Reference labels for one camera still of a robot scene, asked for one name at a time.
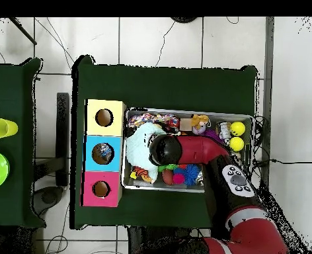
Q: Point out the mint green muslin cloth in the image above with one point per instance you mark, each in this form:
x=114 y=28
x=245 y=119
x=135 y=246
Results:
x=137 y=150

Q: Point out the crushed clear bottle blue label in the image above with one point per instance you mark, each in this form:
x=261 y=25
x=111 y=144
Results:
x=104 y=153

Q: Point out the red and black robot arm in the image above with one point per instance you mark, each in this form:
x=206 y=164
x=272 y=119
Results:
x=203 y=149

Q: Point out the wooden box with three holes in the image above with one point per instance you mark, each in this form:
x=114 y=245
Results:
x=92 y=127

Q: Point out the plain wooden block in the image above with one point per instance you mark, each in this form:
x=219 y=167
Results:
x=185 y=125

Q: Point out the orange tiger plush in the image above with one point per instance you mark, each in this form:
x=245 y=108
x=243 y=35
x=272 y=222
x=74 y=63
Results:
x=142 y=173

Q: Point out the brown toy football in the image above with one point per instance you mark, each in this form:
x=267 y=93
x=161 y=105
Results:
x=168 y=176

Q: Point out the brown plush animal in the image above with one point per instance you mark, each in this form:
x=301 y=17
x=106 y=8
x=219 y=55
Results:
x=200 y=120

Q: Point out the blue spiky ball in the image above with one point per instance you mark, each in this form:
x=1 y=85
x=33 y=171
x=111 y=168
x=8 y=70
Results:
x=191 y=174

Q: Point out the dark green table cloth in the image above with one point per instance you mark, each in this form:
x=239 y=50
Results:
x=10 y=92
x=166 y=87

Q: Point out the purple spiky toy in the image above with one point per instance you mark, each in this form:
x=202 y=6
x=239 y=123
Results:
x=212 y=134

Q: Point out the grey toy robot figure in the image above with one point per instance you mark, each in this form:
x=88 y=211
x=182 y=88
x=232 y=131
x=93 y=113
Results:
x=225 y=131

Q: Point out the yellow ball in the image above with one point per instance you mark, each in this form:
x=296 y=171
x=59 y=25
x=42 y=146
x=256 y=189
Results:
x=238 y=128
x=237 y=144

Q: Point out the black upright panel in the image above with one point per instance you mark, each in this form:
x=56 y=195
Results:
x=62 y=119

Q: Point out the dark grey floor base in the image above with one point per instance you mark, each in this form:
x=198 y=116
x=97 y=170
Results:
x=49 y=197

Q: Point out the black round object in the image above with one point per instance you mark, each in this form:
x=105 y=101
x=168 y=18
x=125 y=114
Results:
x=183 y=19

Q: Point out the lime yellow plastic cup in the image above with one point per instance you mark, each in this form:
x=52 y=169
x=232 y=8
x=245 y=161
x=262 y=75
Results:
x=2 y=128

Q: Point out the black tripod leg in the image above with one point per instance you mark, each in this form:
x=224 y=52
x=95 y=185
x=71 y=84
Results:
x=23 y=31

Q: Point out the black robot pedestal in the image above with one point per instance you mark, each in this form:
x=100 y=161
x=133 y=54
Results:
x=145 y=240

